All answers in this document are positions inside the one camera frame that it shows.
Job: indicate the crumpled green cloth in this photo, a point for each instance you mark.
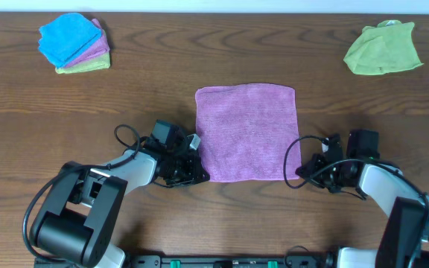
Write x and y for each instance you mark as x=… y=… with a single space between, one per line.
x=383 y=49

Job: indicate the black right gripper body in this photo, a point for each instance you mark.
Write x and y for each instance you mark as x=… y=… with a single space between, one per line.
x=333 y=179

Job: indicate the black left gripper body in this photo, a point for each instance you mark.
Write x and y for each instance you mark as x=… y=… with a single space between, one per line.
x=194 y=168

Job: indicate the folded blue cloth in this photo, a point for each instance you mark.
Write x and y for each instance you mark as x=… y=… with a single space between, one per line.
x=67 y=37

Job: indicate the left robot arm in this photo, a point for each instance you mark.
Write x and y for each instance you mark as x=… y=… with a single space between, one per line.
x=71 y=219

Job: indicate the purple microfiber cloth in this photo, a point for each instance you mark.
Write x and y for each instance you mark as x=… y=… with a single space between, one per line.
x=248 y=132

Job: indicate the folded green cloth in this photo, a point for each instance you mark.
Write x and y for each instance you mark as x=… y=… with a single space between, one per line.
x=98 y=63

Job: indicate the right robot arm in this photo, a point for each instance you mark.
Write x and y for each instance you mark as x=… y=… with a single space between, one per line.
x=405 y=242

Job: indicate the folded pink cloth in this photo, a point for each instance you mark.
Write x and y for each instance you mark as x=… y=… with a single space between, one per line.
x=98 y=48

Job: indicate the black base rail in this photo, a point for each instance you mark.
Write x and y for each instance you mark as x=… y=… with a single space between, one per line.
x=309 y=260

